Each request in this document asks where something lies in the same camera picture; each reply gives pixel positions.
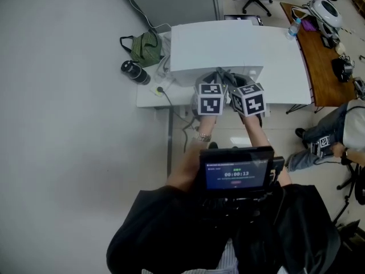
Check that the person's striped shirt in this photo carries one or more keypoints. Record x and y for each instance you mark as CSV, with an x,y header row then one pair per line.
x,y
228,261

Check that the person's black jacket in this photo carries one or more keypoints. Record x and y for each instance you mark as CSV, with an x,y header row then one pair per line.
x,y
171,227

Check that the silver wristwatch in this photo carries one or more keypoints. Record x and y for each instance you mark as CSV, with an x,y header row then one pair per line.
x,y
203,137

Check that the clear plastic water bottle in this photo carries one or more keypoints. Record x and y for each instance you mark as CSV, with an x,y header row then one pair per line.
x,y
293,28

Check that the green striped bag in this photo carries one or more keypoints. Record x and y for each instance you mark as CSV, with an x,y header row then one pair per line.
x,y
145,48

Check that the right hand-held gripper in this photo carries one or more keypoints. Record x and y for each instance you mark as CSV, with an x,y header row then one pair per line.
x,y
251,101

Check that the white microwave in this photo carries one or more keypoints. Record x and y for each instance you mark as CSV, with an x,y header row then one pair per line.
x,y
211,44

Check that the black camera device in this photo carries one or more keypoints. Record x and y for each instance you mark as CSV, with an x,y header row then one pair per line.
x,y
343,68

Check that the person's right forearm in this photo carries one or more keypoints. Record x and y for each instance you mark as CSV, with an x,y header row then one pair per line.
x,y
258,133

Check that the clear plastic bag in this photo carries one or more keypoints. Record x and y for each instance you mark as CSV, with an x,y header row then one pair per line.
x,y
164,70

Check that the person's left forearm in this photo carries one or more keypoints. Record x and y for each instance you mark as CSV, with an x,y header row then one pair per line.
x,y
194,158

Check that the purple cloth item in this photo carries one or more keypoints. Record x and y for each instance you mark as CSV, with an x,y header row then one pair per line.
x,y
307,25

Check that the black chair base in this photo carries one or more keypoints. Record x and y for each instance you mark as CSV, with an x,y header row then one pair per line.
x,y
353,187

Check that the brown wooden desk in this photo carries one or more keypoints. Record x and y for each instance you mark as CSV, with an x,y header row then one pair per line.
x,y
319,64

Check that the white power socket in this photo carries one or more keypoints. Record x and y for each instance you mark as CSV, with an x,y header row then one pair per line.
x,y
157,90

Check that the black chest-mounted screen device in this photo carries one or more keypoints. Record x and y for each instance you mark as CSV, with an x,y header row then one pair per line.
x,y
236,175

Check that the black thermos bottle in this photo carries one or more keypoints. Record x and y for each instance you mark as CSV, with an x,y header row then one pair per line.
x,y
137,72

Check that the white table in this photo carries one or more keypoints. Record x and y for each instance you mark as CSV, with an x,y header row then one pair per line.
x,y
285,67

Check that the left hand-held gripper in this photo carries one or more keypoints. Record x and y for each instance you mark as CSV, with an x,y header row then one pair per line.
x,y
210,100

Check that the grey cloth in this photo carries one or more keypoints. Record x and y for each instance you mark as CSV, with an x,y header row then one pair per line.
x,y
225,74

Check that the black flat box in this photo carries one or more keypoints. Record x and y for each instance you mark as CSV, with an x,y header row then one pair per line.
x,y
242,19

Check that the grey partition panel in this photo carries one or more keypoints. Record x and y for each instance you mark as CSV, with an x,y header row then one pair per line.
x,y
176,1

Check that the white rounded headset device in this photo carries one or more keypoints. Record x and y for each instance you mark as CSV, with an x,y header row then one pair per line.
x,y
326,11

